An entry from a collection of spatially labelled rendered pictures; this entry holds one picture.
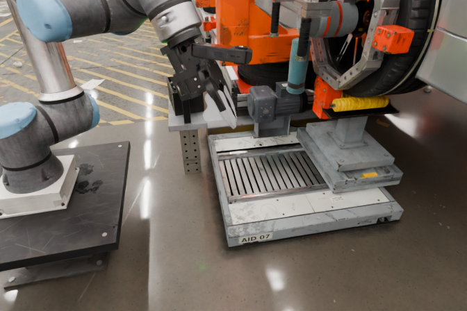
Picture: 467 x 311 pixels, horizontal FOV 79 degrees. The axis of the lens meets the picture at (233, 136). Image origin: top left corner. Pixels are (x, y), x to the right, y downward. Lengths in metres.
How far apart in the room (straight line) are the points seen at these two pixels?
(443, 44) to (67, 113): 1.22
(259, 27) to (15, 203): 1.37
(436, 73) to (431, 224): 0.86
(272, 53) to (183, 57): 1.19
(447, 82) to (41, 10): 0.99
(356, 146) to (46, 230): 1.40
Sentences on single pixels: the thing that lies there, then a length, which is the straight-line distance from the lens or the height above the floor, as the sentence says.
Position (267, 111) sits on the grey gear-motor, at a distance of 1.64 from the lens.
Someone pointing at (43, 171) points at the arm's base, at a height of 0.44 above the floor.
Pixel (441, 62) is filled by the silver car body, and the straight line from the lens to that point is 1.04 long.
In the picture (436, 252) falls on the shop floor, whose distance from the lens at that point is 1.59.
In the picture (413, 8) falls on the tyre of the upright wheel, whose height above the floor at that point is 0.94.
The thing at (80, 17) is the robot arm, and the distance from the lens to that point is 0.62.
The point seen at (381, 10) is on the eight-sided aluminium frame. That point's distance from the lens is 1.10.
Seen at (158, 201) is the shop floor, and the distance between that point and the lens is 1.56.
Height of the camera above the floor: 1.10
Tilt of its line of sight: 34 degrees down
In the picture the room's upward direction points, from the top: straight up
